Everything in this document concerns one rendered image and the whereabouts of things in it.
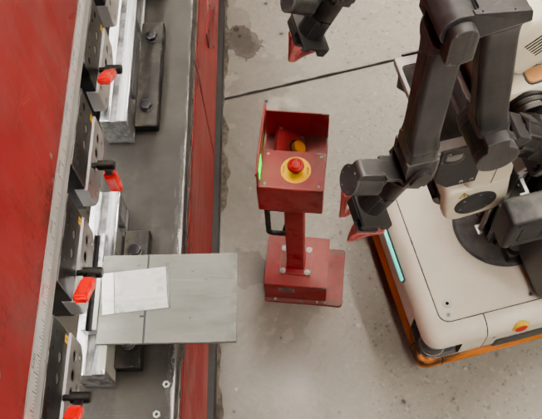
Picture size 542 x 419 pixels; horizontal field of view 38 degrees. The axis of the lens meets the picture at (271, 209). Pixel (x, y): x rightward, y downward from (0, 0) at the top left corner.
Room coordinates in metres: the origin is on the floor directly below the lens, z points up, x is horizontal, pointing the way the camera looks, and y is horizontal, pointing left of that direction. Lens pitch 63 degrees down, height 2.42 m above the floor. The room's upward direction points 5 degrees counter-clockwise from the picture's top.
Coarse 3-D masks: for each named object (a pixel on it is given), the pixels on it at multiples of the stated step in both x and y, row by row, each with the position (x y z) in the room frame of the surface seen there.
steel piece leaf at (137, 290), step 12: (120, 276) 0.60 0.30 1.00; (132, 276) 0.60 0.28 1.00; (144, 276) 0.60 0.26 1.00; (156, 276) 0.59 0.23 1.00; (168, 276) 0.59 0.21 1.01; (120, 288) 0.58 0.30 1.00; (132, 288) 0.57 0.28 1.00; (144, 288) 0.57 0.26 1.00; (156, 288) 0.57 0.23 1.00; (168, 288) 0.56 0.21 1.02; (120, 300) 0.55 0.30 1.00; (132, 300) 0.55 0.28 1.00; (144, 300) 0.55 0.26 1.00; (156, 300) 0.55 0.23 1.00; (168, 300) 0.54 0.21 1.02; (120, 312) 0.53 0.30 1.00
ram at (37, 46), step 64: (0, 0) 0.69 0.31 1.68; (64, 0) 0.88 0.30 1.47; (0, 64) 0.62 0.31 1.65; (64, 64) 0.79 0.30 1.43; (0, 128) 0.55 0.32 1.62; (0, 192) 0.48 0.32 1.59; (64, 192) 0.60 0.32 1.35; (0, 256) 0.40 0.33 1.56; (0, 320) 0.33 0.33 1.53; (0, 384) 0.26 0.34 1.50
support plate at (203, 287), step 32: (128, 256) 0.64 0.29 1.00; (160, 256) 0.64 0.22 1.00; (192, 256) 0.63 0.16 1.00; (224, 256) 0.63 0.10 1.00; (192, 288) 0.56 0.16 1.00; (224, 288) 0.56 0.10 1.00; (128, 320) 0.51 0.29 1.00; (160, 320) 0.51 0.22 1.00; (192, 320) 0.50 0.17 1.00; (224, 320) 0.49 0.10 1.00
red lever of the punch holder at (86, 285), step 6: (78, 270) 0.51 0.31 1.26; (84, 270) 0.51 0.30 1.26; (90, 270) 0.50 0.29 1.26; (96, 270) 0.50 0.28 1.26; (102, 270) 0.51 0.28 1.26; (84, 276) 0.50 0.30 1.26; (90, 276) 0.49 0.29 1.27; (96, 276) 0.50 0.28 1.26; (102, 276) 0.50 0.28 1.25; (84, 282) 0.47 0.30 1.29; (90, 282) 0.47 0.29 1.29; (78, 288) 0.46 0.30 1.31; (84, 288) 0.46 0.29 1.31; (90, 288) 0.46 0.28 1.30; (78, 294) 0.44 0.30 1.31; (84, 294) 0.44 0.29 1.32; (90, 294) 0.45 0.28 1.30; (78, 300) 0.44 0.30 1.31; (84, 300) 0.44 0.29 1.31
